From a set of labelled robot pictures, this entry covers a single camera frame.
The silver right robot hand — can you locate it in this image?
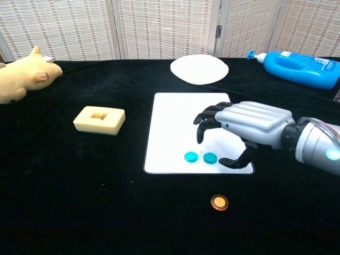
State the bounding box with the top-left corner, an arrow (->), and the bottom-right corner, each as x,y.
193,100 -> 295,169

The cyan disc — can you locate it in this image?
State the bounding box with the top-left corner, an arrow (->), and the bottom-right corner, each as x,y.
203,152 -> 218,164
183,151 -> 199,163

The orange disc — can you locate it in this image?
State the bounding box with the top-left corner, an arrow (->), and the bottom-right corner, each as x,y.
210,194 -> 229,213

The white rectangular board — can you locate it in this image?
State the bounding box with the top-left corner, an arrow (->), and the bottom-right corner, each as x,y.
143,92 -> 255,175

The blue pump detergent bottle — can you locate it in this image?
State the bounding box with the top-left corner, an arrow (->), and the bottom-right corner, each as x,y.
245,49 -> 340,90

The white round plate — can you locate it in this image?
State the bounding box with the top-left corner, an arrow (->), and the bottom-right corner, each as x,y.
169,54 -> 230,86

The woven folding screen panel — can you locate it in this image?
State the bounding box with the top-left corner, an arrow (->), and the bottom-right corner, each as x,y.
0,0 -> 120,62
268,0 -> 340,58
111,0 -> 221,61
212,0 -> 282,58

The yellow sponge block with hole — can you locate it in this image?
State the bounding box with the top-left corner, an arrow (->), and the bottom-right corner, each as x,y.
72,105 -> 126,136

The black velvet tablecloth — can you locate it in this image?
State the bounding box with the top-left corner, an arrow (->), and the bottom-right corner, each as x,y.
0,57 -> 340,255

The yellow plush animal toy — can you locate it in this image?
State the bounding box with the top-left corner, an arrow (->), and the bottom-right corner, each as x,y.
0,45 -> 64,105

